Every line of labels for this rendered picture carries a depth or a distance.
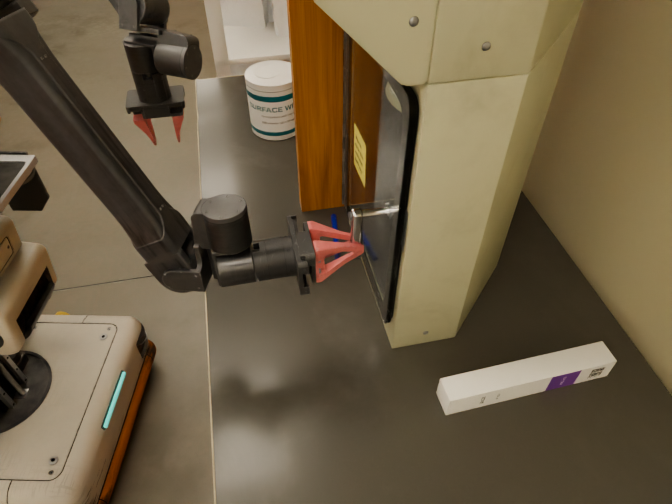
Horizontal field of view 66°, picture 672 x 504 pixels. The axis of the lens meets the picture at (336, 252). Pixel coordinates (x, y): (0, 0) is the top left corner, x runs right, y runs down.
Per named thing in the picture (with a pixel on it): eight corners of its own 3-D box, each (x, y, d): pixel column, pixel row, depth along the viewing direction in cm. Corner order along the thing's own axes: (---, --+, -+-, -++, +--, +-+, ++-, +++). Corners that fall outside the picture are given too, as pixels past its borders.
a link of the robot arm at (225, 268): (214, 270, 75) (215, 297, 71) (205, 232, 71) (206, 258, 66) (262, 262, 76) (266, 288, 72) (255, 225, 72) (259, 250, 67)
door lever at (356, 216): (385, 259, 76) (381, 246, 77) (390, 209, 69) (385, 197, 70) (350, 264, 75) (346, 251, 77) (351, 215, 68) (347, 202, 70)
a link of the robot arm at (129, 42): (134, 24, 89) (113, 37, 86) (168, 30, 88) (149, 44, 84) (144, 63, 94) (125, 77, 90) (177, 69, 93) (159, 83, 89)
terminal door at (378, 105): (348, 205, 103) (353, -6, 75) (390, 328, 83) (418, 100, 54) (344, 206, 103) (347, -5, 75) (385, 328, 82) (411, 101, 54)
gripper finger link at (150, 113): (191, 149, 100) (181, 105, 94) (153, 153, 99) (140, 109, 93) (190, 130, 105) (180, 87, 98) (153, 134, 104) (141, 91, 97)
